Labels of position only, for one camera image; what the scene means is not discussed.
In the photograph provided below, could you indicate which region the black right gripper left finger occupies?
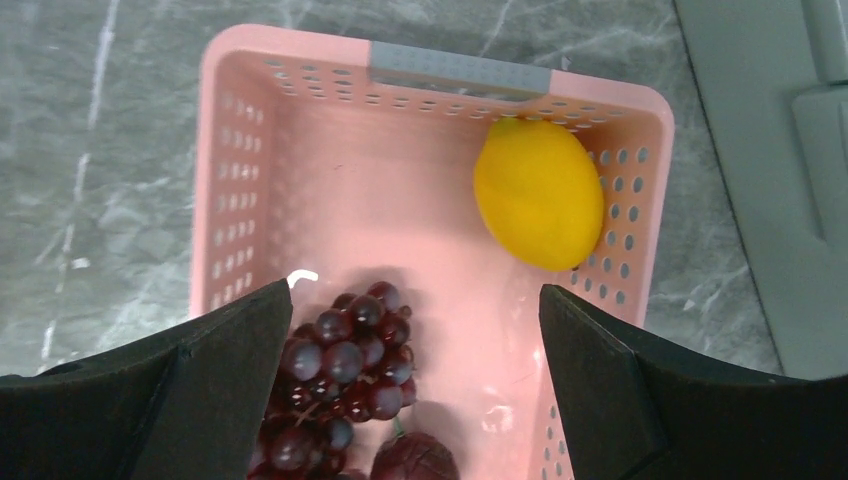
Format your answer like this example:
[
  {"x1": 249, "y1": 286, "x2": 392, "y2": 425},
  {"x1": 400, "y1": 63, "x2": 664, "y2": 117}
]
[{"x1": 1, "y1": 280, "x2": 292, "y2": 479}]

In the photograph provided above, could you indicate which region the dark purple grape bunch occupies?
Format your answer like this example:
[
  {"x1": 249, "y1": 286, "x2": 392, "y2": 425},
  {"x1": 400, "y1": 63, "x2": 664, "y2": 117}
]
[{"x1": 247, "y1": 281, "x2": 416, "y2": 479}]

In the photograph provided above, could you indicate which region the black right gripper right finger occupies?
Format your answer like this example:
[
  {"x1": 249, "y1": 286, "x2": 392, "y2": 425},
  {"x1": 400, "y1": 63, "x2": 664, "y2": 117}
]
[{"x1": 539, "y1": 284, "x2": 847, "y2": 479}]

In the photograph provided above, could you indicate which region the dark red round fruit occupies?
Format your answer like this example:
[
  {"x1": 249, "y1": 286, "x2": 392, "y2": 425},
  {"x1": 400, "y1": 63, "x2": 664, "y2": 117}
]
[{"x1": 369, "y1": 432, "x2": 460, "y2": 480}]

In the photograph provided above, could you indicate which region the green lidded storage box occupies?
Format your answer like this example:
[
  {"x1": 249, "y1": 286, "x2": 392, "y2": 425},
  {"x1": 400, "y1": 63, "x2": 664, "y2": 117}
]
[{"x1": 676, "y1": 1, "x2": 847, "y2": 379}]

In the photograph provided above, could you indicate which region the pink perforated plastic basket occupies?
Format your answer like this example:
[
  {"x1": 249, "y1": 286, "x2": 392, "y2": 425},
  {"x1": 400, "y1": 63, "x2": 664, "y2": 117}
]
[{"x1": 189, "y1": 24, "x2": 675, "y2": 479}]

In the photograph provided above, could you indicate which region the yellow mango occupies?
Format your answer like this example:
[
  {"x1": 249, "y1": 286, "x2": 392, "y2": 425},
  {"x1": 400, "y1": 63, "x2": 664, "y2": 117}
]
[{"x1": 473, "y1": 118, "x2": 605, "y2": 272}]

